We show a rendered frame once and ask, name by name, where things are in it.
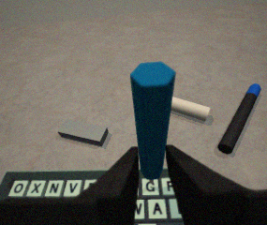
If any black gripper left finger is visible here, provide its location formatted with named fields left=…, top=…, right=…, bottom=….
left=0, top=146, right=139, bottom=225

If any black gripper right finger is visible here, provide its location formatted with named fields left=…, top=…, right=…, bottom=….
left=166, top=144, right=267, bottom=225

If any blue hexagonal rod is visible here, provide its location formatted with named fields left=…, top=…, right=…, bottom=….
left=130, top=62, right=176, bottom=183

